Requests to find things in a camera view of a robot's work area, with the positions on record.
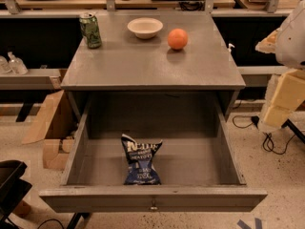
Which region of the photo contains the white bowl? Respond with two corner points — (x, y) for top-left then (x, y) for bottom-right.
(127, 17), (163, 39)

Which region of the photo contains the small drawer knob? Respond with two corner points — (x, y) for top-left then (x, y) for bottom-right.
(150, 199), (158, 212)

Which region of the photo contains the cardboard box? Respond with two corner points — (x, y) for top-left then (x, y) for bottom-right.
(22, 90), (77, 171)

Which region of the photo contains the green soda can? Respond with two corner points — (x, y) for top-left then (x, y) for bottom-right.
(79, 12), (102, 49)

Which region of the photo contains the black floor cable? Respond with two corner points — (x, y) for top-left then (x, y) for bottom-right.
(232, 114), (298, 156)

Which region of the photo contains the blue chip bag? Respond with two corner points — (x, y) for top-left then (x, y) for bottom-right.
(121, 135), (162, 185)

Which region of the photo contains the orange fruit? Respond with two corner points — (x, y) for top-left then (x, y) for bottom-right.
(168, 29), (188, 50)

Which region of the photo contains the clear plastic bottle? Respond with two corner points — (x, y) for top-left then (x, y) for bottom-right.
(8, 52), (28, 75)

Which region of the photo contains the grey cabinet counter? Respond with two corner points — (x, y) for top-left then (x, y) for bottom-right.
(60, 10), (247, 122)

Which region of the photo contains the white pump dispenser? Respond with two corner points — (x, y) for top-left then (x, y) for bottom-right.
(228, 43), (235, 52)

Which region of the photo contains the black chair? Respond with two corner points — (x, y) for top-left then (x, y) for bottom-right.
(0, 160), (31, 229)

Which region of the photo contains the grey low side shelf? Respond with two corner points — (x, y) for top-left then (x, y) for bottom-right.
(0, 69), (62, 90)

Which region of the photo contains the grey open top drawer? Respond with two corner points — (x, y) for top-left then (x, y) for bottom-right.
(40, 92), (267, 213)

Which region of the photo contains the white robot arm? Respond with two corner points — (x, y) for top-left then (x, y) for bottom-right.
(255, 0), (305, 133)

